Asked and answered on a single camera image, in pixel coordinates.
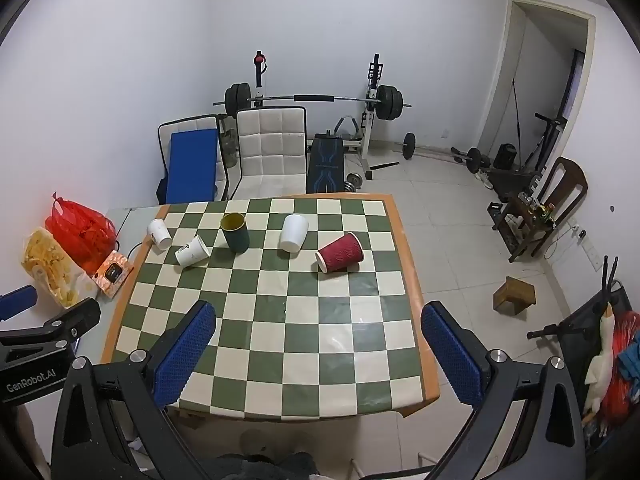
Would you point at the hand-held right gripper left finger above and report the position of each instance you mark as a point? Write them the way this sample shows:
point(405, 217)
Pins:
point(185, 355)

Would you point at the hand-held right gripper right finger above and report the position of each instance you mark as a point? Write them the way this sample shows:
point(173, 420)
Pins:
point(450, 355)

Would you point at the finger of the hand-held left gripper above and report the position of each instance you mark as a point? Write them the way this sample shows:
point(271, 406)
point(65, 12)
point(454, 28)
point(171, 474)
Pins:
point(75, 317)
point(17, 304)

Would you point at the red ribbed paper cup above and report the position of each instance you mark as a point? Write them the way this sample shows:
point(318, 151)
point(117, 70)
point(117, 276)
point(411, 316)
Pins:
point(342, 253)

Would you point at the white cup with black print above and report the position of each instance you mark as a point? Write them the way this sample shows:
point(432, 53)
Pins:
point(192, 252)

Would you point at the small white paper cup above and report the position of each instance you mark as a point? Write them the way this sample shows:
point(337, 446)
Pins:
point(159, 234)

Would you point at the dark green cup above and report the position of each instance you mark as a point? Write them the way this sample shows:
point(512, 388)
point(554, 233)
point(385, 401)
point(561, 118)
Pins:
point(236, 235)

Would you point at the tall white paper cup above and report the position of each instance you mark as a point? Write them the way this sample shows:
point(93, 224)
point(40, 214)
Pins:
point(294, 232)

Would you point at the yellow snack bag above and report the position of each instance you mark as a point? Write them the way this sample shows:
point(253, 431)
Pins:
point(47, 265)

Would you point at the orange wipes packet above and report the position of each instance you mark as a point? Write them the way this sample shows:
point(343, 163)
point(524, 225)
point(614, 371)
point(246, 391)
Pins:
point(112, 275)

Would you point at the red plastic bag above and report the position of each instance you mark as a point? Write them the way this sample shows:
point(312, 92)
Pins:
point(82, 232)

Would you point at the small wooden stool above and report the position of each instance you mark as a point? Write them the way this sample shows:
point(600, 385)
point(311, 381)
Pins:
point(515, 292)

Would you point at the green checkered table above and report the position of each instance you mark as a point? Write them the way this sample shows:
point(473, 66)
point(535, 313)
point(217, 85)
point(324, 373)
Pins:
point(300, 320)

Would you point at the white goose plush toy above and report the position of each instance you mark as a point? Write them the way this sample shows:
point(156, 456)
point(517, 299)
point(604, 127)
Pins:
point(602, 360)

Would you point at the white power strip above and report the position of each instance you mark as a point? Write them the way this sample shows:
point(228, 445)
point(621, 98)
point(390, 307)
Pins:
point(592, 255)

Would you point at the orange mesh bag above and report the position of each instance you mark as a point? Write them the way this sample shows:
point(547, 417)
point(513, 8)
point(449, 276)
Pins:
point(625, 330)

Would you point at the white shoe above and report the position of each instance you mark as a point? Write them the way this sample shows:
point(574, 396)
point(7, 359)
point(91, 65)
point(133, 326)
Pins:
point(486, 180)

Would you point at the black router antennas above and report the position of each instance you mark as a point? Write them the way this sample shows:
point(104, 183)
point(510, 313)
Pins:
point(611, 272)

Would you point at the blue cloth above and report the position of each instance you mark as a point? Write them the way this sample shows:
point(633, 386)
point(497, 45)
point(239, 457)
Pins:
point(632, 360)

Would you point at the blue cushion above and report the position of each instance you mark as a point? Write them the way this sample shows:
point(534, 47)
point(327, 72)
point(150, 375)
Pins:
point(192, 165)

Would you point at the chrome dumbbell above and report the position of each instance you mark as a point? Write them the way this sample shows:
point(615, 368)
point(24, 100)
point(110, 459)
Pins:
point(352, 181)

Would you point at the dark wooden chair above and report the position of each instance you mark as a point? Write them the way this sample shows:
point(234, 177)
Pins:
point(562, 190)

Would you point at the short black bar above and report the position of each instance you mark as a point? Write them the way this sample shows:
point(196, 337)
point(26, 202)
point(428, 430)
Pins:
point(386, 165)

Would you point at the black speaker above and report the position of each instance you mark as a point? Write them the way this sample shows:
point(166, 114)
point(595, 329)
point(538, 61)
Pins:
point(504, 156)

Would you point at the clear water jug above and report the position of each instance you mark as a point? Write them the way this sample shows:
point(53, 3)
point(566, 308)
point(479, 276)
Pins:
point(229, 150)

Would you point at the long floor barbell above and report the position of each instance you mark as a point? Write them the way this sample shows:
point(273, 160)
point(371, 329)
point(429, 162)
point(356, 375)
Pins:
point(409, 146)

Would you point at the white quilted chair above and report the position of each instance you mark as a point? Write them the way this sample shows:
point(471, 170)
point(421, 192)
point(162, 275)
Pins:
point(270, 145)

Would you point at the black bench pad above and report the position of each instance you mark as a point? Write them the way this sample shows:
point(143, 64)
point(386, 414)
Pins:
point(325, 165)

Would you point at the black exercise machine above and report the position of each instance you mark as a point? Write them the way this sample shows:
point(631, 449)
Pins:
point(542, 145)

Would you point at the white chair with black trim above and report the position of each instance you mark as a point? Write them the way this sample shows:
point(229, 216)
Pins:
point(197, 122)

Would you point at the white barbell rack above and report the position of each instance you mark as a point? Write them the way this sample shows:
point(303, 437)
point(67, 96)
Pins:
point(370, 125)

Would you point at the barbell with black plates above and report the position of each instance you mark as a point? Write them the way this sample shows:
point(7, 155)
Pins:
point(312, 97)

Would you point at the white door frame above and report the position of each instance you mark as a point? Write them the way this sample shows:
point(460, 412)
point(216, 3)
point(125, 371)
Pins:
point(502, 60)

